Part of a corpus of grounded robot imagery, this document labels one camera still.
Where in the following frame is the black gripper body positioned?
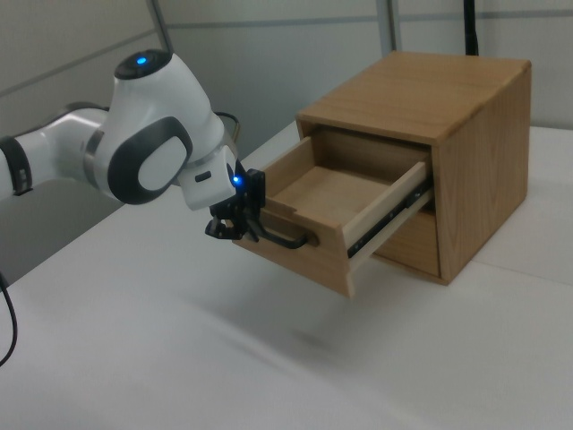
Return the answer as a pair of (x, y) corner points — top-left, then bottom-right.
(209, 193), (251, 224)

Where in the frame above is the wooden drawer with handle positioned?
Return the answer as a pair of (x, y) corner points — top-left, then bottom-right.
(232, 126), (435, 299)

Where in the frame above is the black metal drawer handle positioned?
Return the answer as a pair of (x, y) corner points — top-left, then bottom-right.
(257, 223), (320, 250)

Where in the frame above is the wooden drawer with slot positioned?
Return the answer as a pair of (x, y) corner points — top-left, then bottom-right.
(373, 210), (442, 277)

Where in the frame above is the wooden two-drawer cabinet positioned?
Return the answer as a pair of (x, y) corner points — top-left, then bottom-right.
(295, 50), (533, 287)

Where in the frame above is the black vertical pole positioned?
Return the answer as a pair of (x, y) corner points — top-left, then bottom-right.
(462, 0), (482, 57)

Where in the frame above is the grey metal partition post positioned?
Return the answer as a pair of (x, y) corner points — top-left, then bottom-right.
(149, 0), (175, 55)
(383, 0), (400, 53)

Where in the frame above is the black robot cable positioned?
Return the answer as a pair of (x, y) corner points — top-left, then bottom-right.
(0, 110), (243, 367)

